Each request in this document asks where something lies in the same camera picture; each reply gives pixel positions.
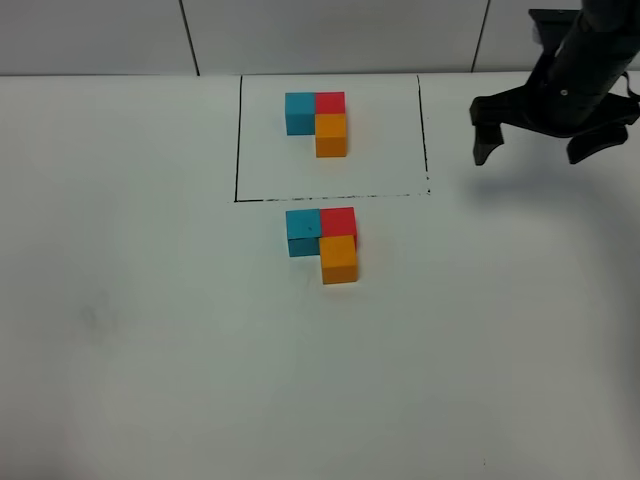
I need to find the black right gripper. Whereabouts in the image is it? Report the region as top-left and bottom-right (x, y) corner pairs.
(470, 29), (639, 166)

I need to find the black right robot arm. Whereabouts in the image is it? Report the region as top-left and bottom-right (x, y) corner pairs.
(470, 1), (639, 166)

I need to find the orange template block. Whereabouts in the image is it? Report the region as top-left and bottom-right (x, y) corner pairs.
(315, 113), (348, 158)

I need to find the red template block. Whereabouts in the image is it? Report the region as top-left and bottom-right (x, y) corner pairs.
(315, 92), (346, 115)

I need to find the blue template block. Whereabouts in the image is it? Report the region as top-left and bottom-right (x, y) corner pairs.
(285, 92), (316, 136)

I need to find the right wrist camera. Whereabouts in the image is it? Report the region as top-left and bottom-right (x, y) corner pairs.
(528, 9), (580, 54)

